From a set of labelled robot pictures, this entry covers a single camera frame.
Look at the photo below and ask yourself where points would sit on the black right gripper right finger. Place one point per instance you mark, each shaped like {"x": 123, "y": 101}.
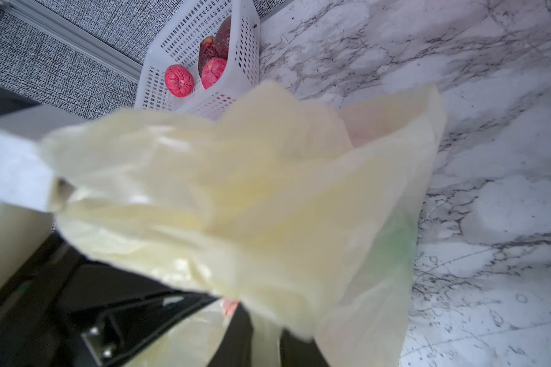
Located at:
{"x": 298, "y": 353}

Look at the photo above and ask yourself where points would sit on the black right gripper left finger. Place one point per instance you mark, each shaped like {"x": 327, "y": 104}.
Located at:
{"x": 235, "y": 347}

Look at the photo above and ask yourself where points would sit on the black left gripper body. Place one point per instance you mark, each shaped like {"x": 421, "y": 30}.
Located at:
{"x": 61, "y": 309}

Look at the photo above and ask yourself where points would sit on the yellow plastic bag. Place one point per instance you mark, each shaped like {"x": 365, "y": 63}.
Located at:
{"x": 304, "y": 214}

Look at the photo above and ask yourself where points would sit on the pink wrinkled fruit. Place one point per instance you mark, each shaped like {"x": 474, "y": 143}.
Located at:
{"x": 179, "y": 81}
{"x": 212, "y": 71}

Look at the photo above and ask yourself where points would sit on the dark purple fruit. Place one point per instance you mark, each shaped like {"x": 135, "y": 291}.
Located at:
{"x": 207, "y": 52}
{"x": 222, "y": 38}

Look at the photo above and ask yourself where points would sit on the white plastic basket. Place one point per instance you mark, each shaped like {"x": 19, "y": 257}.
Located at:
{"x": 179, "y": 43}

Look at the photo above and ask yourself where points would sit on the aluminium frame rail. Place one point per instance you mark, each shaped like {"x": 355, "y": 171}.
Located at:
{"x": 52, "y": 24}

